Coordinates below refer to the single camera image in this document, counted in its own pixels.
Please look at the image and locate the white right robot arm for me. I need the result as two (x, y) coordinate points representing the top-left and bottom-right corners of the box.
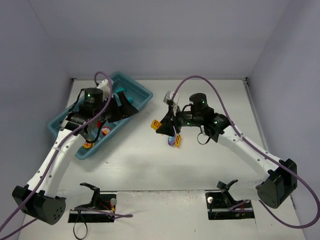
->
(156, 91), (297, 209)

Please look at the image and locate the teal yellow lego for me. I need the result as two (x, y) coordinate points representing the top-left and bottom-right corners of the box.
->
(150, 119), (162, 130)

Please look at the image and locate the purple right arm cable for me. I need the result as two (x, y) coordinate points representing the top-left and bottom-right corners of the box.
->
(172, 75), (306, 230)

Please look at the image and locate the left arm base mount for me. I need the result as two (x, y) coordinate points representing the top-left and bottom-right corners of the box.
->
(68, 182), (117, 223)

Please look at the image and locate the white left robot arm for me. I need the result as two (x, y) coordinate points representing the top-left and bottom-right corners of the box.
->
(12, 87), (138, 225)

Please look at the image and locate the small orange lego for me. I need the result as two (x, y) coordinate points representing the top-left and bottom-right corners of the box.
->
(83, 142), (95, 150)

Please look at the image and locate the teal rounded lego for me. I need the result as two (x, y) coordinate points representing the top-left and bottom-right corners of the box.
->
(115, 87), (127, 93)

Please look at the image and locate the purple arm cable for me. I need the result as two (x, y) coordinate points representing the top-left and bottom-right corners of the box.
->
(172, 75), (306, 230)
(0, 71), (134, 240)

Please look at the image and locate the purple oval paw lego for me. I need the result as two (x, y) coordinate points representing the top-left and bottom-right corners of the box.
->
(167, 136), (175, 146)

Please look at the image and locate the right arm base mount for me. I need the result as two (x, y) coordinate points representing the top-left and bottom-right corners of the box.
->
(205, 179), (255, 221)

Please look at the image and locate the red white lego brick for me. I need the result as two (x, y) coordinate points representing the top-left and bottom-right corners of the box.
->
(101, 126), (112, 136)

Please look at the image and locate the yellow black striped lego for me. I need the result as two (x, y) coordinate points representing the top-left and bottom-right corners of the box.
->
(174, 134), (182, 148)

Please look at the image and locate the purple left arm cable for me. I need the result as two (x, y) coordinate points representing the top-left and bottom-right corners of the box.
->
(0, 71), (134, 240)

